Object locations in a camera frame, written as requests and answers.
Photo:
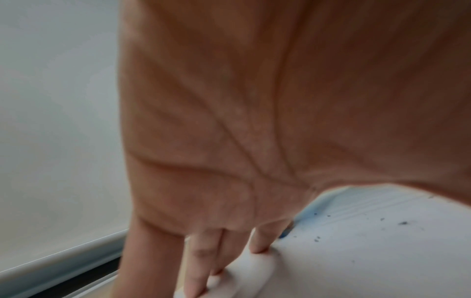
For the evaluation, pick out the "blue eraser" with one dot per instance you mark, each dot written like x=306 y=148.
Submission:
x=285 y=233

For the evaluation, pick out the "white paper sheet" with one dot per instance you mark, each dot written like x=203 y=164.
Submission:
x=368 y=256

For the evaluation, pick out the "dark window frame rail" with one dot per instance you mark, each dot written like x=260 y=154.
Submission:
x=73 y=279

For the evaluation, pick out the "wide white roller blind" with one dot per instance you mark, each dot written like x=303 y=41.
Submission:
x=55 y=116

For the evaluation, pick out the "person's left hand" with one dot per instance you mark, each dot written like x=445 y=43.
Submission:
x=276 y=102

